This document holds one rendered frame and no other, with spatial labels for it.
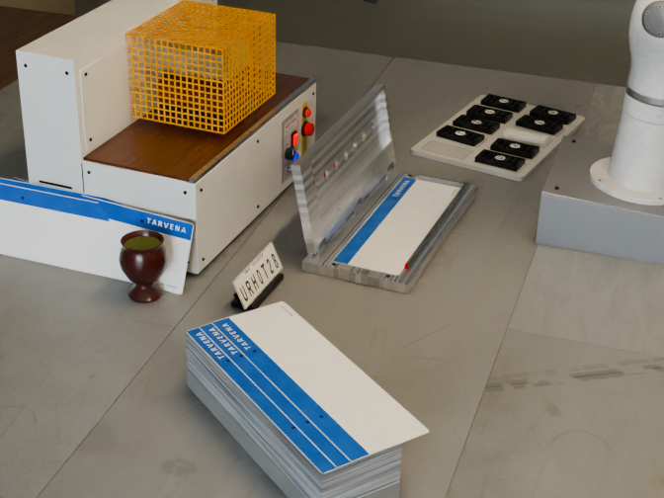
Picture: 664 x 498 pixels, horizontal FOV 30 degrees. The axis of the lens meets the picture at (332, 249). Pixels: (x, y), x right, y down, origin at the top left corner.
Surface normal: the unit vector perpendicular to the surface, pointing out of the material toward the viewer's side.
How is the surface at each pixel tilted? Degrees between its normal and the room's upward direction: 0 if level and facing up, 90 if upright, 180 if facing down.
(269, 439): 90
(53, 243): 63
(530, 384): 0
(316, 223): 78
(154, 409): 0
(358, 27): 90
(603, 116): 0
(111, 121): 90
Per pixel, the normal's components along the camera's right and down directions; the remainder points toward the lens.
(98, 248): -0.29, 0.00
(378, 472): 0.54, 0.42
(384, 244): 0.03, -0.88
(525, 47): -0.30, 0.45
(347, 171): 0.91, 0.02
